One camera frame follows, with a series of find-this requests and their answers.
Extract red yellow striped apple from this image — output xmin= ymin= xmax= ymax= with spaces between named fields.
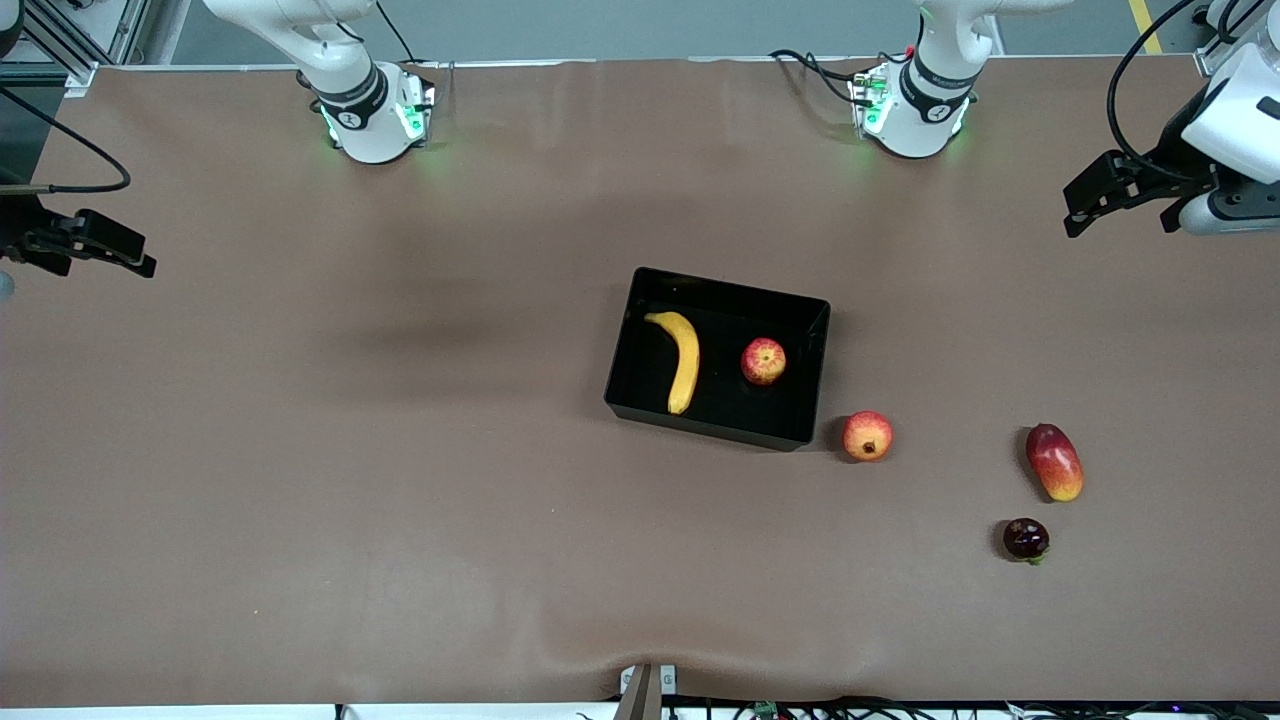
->
xmin=740 ymin=337 xmax=788 ymax=387

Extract black rectangular plastic box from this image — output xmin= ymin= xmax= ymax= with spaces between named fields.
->
xmin=603 ymin=265 xmax=832 ymax=453

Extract yellow banana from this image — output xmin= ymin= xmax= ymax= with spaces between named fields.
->
xmin=643 ymin=311 xmax=701 ymax=416

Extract yellow floor tape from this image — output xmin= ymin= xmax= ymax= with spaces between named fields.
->
xmin=1128 ymin=0 xmax=1167 ymax=56

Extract red yellow mango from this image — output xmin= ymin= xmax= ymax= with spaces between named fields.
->
xmin=1025 ymin=422 xmax=1085 ymax=503

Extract red pomegranate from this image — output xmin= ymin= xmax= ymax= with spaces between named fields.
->
xmin=841 ymin=410 xmax=895 ymax=463

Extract dark purple mangosteen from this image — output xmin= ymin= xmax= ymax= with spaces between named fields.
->
xmin=1003 ymin=516 xmax=1051 ymax=566

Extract table cover sheet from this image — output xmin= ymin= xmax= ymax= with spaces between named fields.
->
xmin=0 ymin=55 xmax=1280 ymax=707

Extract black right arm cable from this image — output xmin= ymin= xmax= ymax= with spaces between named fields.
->
xmin=0 ymin=86 xmax=133 ymax=194

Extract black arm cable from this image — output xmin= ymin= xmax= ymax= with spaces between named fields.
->
xmin=1106 ymin=0 xmax=1216 ymax=183
xmin=0 ymin=86 xmax=133 ymax=194

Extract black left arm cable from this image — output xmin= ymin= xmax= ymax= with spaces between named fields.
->
xmin=1106 ymin=0 xmax=1216 ymax=183

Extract black base cables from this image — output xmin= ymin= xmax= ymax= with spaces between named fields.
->
xmin=768 ymin=48 xmax=881 ymax=106

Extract black base cable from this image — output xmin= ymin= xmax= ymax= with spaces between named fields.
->
xmin=375 ymin=0 xmax=418 ymax=66

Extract camera mounting post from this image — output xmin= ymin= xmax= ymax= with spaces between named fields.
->
xmin=615 ymin=663 xmax=678 ymax=720

